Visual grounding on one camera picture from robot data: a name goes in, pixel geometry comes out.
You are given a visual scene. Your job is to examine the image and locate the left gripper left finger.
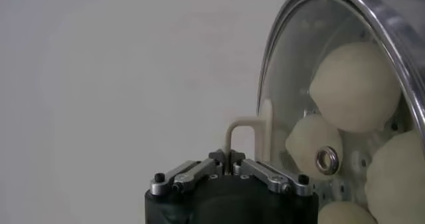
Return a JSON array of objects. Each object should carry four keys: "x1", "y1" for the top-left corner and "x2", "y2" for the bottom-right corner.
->
[{"x1": 149, "y1": 149, "x2": 227, "y2": 196}]

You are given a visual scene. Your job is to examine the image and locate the white steamed baozi bun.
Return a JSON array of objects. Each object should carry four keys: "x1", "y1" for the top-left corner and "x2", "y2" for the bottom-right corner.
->
[
  {"x1": 285, "y1": 114, "x2": 345, "y2": 181},
  {"x1": 364, "y1": 130, "x2": 425, "y2": 224},
  {"x1": 308, "y1": 41, "x2": 402, "y2": 134},
  {"x1": 317, "y1": 201, "x2": 378, "y2": 224}
]

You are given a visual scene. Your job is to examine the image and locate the glass lid with cream handle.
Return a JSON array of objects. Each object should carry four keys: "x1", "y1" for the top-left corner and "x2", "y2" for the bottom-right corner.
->
[{"x1": 224, "y1": 0, "x2": 425, "y2": 224}]

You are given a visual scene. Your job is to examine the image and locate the stainless steel steamer basket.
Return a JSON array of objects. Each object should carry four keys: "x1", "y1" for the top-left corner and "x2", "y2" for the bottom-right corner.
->
[{"x1": 258, "y1": 0, "x2": 425, "y2": 224}]

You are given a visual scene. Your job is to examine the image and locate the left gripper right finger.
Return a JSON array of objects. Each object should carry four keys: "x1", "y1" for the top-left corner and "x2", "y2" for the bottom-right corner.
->
[{"x1": 228, "y1": 149, "x2": 313, "y2": 197}]

